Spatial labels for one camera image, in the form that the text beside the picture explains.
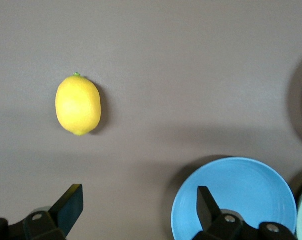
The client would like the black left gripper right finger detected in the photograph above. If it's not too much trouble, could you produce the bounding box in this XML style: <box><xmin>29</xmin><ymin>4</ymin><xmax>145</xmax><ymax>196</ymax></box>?
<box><xmin>192</xmin><ymin>185</ymin><xmax>297</xmax><ymax>240</ymax></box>

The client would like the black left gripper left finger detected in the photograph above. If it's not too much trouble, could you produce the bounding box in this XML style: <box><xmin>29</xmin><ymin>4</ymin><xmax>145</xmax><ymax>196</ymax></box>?
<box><xmin>0</xmin><ymin>183</ymin><xmax>85</xmax><ymax>240</ymax></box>

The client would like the yellow lemon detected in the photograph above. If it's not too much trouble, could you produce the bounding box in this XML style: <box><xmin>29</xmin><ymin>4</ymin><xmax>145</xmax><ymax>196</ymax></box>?
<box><xmin>55</xmin><ymin>72</ymin><xmax>102</xmax><ymax>137</ymax></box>

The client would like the blue plate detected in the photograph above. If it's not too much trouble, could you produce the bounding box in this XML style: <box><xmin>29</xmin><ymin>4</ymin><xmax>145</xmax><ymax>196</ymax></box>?
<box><xmin>170</xmin><ymin>156</ymin><xmax>298</xmax><ymax>240</ymax></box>

